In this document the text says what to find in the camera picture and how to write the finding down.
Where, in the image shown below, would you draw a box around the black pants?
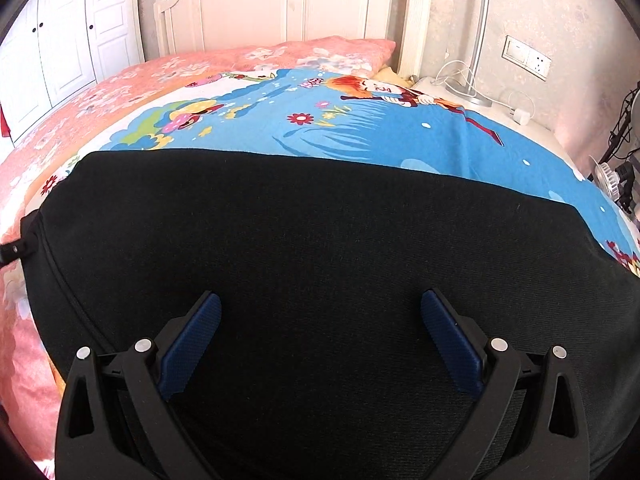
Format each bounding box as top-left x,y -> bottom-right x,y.
21,150 -> 639,479

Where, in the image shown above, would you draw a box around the silver desk lamp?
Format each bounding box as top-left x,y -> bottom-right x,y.
446,0 -> 492,107

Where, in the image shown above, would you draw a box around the white charger with cable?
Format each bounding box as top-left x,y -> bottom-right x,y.
432,60 -> 537,126

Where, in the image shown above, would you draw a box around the pink floral blanket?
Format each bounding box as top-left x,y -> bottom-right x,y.
1,36 -> 396,478

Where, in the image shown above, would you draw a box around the white wardrobe doors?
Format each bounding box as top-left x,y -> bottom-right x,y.
1,0 -> 143,140

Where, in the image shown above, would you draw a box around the colourful cartoon bed sheet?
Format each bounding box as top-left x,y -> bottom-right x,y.
84,68 -> 639,272

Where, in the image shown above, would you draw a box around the grey wall socket plate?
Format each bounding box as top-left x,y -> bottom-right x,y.
501,36 -> 552,81

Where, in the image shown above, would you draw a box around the white nightstand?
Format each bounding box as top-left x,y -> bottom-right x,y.
413,77 -> 586,181

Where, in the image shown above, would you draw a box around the white wooden headboard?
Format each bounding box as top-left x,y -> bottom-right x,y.
154,0 -> 432,77

